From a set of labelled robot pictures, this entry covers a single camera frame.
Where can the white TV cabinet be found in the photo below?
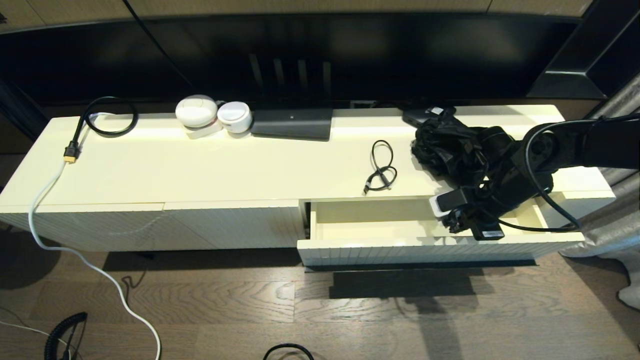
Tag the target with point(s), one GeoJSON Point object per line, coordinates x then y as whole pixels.
{"type": "Point", "coordinates": [200, 170]}

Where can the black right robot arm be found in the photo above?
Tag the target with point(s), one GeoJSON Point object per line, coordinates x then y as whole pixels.
{"type": "Point", "coordinates": [610, 145]}

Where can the large white round device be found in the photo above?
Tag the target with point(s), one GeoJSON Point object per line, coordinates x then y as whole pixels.
{"type": "Point", "coordinates": [196, 112]}

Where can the white fluted drawer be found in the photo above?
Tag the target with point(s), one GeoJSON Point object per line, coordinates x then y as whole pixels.
{"type": "Point", "coordinates": [375, 250]}

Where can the black umbrella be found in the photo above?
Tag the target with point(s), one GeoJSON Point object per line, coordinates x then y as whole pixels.
{"type": "Point", "coordinates": [440, 150]}

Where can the black television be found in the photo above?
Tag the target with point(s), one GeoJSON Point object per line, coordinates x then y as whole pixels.
{"type": "Point", "coordinates": [350, 50]}

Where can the black wall shelf unit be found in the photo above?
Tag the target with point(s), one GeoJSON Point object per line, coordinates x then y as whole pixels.
{"type": "Point", "coordinates": [575, 80]}

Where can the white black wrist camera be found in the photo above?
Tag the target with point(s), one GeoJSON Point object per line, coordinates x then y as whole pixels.
{"type": "Point", "coordinates": [445, 202]}

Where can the black flat set-top box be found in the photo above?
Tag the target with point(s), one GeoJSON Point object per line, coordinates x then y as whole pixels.
{"type": "Point", "coordinates": [292, 124]}

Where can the small white round device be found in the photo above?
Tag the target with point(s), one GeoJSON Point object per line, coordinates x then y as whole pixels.
{"type": "Point", "coordinates": [234, 115]}

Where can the grey curtain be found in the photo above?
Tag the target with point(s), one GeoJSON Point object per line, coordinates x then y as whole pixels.
{"type": "Point", "coordinates": [615, 100]}

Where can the small black box white label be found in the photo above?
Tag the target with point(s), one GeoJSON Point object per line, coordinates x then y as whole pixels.
{"type": "Point", "coordinates": [412, 116]}

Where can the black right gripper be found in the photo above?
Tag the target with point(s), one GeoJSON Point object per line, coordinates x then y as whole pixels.
{"type": "Point", "coordinates": [495, 210]}

